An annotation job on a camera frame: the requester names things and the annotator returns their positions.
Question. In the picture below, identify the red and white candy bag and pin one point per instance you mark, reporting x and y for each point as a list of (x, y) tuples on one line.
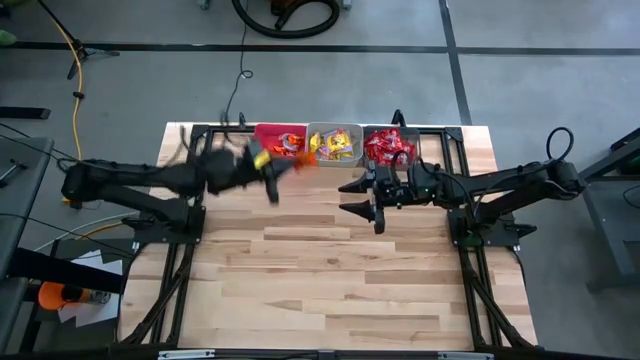
[(391, 136)]

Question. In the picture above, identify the red candy wrapper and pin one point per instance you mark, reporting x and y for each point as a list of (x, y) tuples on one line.
[(372, 137), (375, 154)]

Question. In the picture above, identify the white paper sheets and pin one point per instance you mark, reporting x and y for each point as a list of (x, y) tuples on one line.
[(95, 315)]

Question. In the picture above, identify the silver metal bracket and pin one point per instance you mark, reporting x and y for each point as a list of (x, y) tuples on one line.
[(185, 355), (465, 356)]

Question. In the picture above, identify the orange and grey tool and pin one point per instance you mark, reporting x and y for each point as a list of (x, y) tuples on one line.
[(87, 296)]

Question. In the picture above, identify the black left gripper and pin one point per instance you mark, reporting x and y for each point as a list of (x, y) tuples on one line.
[(227, 170)]

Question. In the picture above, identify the orange tape roll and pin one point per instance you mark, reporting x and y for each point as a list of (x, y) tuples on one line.
[(50, 296)]

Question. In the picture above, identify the black aluminium table frame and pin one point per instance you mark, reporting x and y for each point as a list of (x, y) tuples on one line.
[(454, 135)]

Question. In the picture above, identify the orange candy wrapper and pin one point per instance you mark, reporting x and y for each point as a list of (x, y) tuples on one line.
[(295, 141), (306, 160)]

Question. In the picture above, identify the grey side table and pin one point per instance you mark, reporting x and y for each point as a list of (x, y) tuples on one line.
[(20, 215)]

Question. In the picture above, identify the black tripod stand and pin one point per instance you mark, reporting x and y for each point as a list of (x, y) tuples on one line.
[(100, 51)]

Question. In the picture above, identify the dark grey cart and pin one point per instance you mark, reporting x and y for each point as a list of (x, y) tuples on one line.
[(615, 210)]

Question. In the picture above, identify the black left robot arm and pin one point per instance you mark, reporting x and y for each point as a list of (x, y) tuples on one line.
[(125, 182)]

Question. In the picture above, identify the black clamp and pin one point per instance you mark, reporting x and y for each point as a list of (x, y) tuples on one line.
[(235, 120), (398, 119)]

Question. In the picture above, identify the blue-grey plastic bin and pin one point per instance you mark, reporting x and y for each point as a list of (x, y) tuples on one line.
[(416, 135)]

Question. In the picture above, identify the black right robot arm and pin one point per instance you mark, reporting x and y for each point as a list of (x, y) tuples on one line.
[(515, 187)]

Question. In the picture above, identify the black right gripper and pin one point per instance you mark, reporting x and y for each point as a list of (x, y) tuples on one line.
[(392, 187)]

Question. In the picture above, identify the small yellow candy wrapper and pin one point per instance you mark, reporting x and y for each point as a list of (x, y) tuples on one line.
[(262, 160)]

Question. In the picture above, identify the yellow Sour Patch candy pack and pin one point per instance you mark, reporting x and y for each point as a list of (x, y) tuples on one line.
[(339, 140)]

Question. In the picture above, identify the beige plastic bin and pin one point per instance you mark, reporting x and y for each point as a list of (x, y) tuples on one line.
[(358, 140)]

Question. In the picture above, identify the pink plastic bin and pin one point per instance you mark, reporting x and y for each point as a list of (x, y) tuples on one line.
[(267, 132)]

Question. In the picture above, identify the black beam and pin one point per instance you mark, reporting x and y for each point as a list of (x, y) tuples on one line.
[(70, 272)]

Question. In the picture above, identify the black floor plate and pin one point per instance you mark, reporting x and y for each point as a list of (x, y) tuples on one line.
[(25, 113)]

